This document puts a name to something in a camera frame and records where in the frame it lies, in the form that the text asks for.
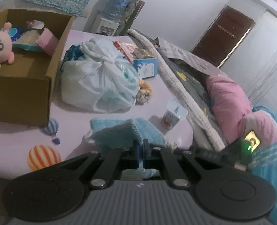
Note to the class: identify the pink cloth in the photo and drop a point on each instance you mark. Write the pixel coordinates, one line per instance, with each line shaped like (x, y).
(48, 42)

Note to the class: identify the blue and white box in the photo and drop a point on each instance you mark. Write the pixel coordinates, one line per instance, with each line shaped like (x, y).
(146, 68)

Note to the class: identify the pink balloon print tablecloth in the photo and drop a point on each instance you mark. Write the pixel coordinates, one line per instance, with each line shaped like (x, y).
(82, 126)

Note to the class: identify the folded grey patterned chair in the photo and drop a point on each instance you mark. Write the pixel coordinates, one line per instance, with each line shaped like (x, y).
(132, 14)

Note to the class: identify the pink quilt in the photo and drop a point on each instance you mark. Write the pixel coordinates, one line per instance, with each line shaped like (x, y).
(225, 103)

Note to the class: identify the blue water bottle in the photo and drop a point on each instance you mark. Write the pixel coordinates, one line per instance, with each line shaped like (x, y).
(117, 5)

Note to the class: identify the light blue quilted cloth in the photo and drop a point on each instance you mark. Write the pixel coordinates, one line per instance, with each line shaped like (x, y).
(150, 129)

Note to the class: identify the checked pillow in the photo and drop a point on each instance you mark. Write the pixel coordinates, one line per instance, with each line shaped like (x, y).
(192, 59)

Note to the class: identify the white rolled mattress pad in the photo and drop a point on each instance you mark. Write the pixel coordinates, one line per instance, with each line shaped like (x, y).
(176, 86)

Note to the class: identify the brown cardboard box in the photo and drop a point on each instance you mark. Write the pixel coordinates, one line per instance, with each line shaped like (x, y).
(18, 98)

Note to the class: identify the blue tissue pack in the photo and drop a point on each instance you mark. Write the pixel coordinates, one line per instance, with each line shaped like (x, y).
(15, 34)

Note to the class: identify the white plastic bag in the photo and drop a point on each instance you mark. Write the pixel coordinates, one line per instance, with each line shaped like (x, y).
(100, 82)

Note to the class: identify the small gold box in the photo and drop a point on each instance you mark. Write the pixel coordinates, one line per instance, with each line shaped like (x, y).
(143, 53)

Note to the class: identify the grey star print blanket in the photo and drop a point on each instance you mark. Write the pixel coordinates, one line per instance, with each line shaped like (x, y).
(187, 82)

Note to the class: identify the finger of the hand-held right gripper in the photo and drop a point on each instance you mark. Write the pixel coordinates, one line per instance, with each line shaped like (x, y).
(206, 153)

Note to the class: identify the brown wooden door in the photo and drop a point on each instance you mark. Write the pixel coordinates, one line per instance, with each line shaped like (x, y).
(223, 35)

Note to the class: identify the red wet wipes pack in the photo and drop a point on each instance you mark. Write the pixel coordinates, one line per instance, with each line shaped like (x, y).
(124, 49)

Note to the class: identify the metal door hook rail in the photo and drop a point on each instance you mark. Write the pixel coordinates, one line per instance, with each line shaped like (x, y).
(226, 31)

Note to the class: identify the cream soft packet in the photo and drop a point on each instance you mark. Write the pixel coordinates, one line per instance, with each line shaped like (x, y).
(28, 39)

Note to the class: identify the white wardrobe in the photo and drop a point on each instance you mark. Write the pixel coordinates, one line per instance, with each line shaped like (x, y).
(267, 58)

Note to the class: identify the white plastic cup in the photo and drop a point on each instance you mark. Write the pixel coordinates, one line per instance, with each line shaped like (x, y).
(169, 119)

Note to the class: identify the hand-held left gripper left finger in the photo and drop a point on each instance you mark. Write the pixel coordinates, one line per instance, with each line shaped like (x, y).
(137, 155)

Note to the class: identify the orange striped white towel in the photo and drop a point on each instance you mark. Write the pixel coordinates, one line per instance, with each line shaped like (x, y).
(144, 90)

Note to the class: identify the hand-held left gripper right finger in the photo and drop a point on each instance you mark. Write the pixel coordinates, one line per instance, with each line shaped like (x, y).
(146, 155)

